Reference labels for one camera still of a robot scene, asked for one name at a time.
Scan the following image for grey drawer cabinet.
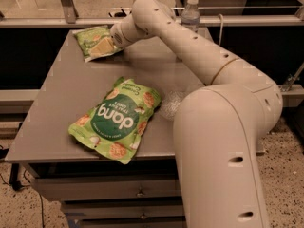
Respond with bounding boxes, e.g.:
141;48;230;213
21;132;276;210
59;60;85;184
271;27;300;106
8;36;203;228

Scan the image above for green Dang rice chips bag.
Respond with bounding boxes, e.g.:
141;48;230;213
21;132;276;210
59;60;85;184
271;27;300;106
68;77;162;164

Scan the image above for grey metal railing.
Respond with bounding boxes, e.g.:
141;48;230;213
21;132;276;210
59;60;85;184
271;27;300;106
0;0;304;29

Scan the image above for black floor cable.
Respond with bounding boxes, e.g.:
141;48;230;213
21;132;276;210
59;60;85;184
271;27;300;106
0;169;46;228

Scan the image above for clear plastic water bottle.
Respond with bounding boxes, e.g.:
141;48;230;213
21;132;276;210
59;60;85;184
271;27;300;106
180;0;200;32

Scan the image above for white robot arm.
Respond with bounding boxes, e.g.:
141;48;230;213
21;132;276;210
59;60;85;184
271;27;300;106
111;0;283;228

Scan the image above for white cable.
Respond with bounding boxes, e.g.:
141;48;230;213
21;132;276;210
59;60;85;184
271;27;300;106
216;13;224;46

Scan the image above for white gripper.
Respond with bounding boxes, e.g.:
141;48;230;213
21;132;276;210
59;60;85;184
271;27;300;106
89;15;149;57

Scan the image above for green Kettle jalapeno chip bag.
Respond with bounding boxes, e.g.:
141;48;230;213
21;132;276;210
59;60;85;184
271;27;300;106
72;26;121;62

